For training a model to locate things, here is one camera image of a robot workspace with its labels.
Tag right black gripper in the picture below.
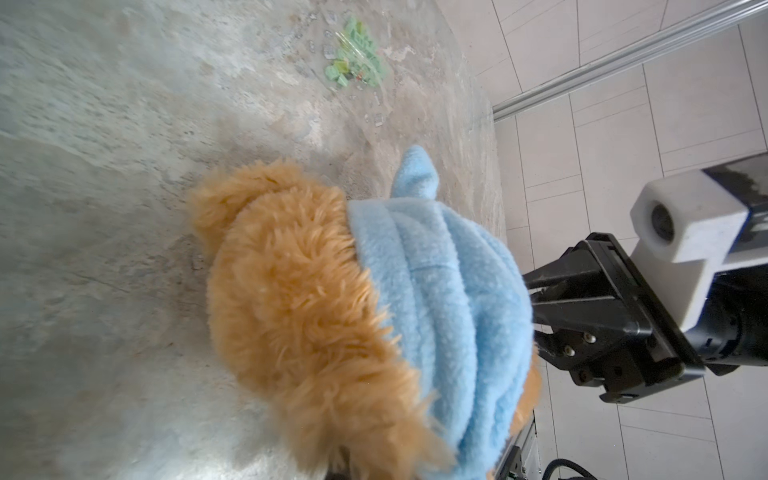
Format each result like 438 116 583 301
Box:
523 233 705 404

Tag light blue bear hoodie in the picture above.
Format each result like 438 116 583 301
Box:
348 146 541 479

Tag brown teddy bear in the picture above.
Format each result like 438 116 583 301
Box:
188 158 541 480

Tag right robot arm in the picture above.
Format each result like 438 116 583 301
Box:
523 233 767 404

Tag small green pieces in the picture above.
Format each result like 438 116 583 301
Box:
322 16 387 88

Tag black corrugated cable conduit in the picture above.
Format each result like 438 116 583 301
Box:
541 458 598 480

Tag metal corner post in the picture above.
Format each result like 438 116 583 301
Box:
493 0 767 122

